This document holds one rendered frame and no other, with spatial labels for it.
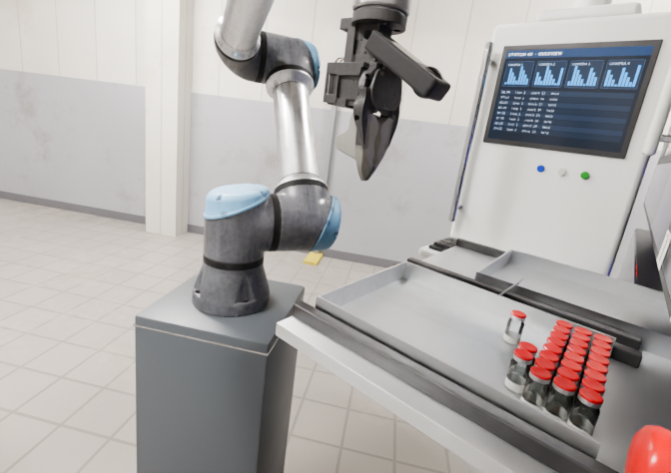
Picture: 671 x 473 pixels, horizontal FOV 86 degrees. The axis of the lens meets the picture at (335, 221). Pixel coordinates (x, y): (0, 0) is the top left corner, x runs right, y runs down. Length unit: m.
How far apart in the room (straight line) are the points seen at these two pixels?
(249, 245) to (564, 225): 0.99
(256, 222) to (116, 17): 3.59
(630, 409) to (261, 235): 0.57
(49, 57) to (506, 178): 4.15
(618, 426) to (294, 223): 0.53
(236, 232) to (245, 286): 0.11
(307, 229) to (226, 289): 0.19
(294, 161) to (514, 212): 0.84
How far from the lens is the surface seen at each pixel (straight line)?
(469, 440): 0.42
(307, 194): 0.72
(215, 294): 0.71
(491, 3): 3.35
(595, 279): 0.99
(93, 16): 4.29
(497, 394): 0.44
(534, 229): 1.35
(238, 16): 0.75
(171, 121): 3.51
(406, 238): 3.25
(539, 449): 0.43
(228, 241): 0.68
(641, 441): 0.28
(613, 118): 1.32
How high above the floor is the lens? 1.15
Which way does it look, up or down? 14 degrees down
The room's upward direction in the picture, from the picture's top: 7 degrees clockwise
